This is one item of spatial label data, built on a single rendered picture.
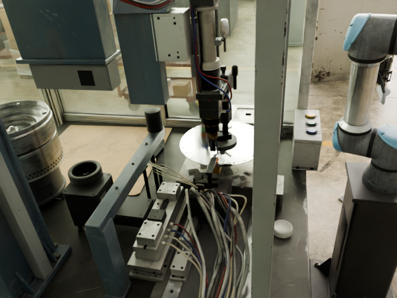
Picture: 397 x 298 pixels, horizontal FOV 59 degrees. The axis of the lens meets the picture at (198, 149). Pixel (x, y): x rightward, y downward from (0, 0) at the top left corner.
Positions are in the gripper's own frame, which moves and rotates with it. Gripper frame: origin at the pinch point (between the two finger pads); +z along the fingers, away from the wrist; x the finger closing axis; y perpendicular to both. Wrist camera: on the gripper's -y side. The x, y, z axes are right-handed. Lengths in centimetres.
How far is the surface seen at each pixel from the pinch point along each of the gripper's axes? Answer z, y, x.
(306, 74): -14.8, -27.4, 12.9
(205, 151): -4, -88, -5
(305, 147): 4.9, -46.5, -11.3
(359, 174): 16.3, -29.1, -25.5
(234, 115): 1, -59, 23
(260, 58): -58, -106, -65
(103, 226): -12, -131, -33
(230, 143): -5, -79, -6
